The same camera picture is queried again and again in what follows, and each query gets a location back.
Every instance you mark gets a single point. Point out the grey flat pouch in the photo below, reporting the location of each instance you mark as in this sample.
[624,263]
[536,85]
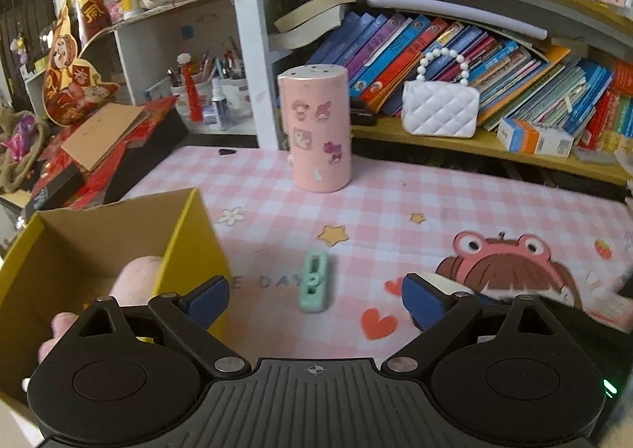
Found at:
[593,156]

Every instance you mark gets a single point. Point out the woven basket with flowers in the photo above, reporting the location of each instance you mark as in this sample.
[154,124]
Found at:
[20,151]

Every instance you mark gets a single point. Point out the wooden bookshelf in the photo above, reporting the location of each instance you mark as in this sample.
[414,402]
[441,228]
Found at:
[494,151]

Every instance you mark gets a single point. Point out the row of colourful books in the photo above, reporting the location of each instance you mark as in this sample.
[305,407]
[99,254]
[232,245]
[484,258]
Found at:
[470,67]

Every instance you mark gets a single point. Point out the thick beige paperback book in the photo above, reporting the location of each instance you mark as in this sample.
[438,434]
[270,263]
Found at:
[294,38]
[316,7]

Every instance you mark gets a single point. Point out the row of red books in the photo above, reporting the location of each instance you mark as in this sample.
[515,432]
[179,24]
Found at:
[611,106]

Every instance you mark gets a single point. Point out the yellow cardboard box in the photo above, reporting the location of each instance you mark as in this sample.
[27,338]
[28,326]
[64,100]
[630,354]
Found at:
[99,240]

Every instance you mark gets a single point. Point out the mint green stapler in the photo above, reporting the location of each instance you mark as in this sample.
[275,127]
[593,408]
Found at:
[314,282]

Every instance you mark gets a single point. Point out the brown cardboard piece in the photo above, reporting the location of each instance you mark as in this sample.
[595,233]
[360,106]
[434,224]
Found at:
[104,136]

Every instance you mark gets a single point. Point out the white pen holder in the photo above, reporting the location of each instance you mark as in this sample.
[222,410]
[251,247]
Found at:
[232,94]

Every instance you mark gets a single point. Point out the small black scrap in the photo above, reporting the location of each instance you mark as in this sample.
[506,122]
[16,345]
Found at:
[226,151]

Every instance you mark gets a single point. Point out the pink cylinder container with stickers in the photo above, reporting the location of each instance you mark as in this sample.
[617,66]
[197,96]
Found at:
[319,131]

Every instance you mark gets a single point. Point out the red black gift box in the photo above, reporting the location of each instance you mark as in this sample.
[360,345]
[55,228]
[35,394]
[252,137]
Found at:
[148,151]

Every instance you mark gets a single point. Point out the white rolled paper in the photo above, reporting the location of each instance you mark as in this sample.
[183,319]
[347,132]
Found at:
[460,15]

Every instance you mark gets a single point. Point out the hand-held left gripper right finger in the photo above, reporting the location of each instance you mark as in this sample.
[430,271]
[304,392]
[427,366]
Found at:
[424,303]

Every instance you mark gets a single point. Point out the small spray bottle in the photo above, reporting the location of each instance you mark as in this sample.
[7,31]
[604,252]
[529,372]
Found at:
[220,106]

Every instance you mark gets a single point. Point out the white side shelf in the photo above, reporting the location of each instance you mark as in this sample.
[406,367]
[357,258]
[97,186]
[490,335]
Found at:
[148,47]

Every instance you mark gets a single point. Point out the orange blue white carton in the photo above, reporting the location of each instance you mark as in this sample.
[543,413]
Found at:
[534,137]

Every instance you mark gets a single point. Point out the black flat box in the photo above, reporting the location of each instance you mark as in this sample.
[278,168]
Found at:
[54,188]

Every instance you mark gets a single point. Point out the pink printed desk mat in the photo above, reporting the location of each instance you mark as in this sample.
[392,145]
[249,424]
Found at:
[395,210]

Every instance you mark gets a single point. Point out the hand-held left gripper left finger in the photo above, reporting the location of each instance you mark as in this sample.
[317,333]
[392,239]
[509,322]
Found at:
[210,303]

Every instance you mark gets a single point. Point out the pink plush toy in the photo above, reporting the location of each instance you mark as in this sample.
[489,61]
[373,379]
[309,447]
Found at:
[134,280]

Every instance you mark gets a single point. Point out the red fortune figure decoration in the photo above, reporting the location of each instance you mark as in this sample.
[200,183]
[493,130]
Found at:
[69,82]

